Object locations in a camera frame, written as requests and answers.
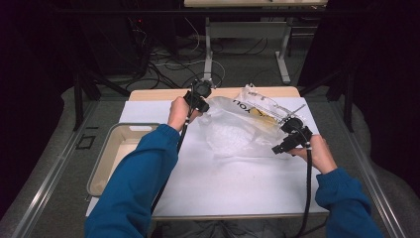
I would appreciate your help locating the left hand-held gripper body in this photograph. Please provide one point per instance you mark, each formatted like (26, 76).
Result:
(198, 99)

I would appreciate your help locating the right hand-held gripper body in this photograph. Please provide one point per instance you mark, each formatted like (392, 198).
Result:
(295, 135)

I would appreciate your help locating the clear plastic bag yellow smiley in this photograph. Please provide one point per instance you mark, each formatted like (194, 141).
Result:
(237, 132)

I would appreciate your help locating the beige plastic bin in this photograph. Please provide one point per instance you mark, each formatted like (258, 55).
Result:
(112, 148)

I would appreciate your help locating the person's left hand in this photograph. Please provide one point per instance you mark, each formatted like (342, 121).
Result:
(178, 114)

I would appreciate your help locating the person's right hand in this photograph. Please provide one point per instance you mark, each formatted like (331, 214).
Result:
(320, 153)

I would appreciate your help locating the white table mat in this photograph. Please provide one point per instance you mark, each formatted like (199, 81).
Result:
(231, 185)

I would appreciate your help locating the black metal stand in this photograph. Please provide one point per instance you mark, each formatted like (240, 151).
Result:
(81, 99)
(346, 99)

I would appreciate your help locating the dark equipment case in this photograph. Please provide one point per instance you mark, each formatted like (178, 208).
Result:
(137, 46)

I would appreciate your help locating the white-legged desk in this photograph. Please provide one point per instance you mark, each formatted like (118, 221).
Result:
(247, 29)

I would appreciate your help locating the person's legs grey trousers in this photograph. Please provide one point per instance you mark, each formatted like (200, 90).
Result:
(224, 229)

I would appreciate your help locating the silver floor rail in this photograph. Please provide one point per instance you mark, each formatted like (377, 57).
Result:
(369, 178)
(49, 181)

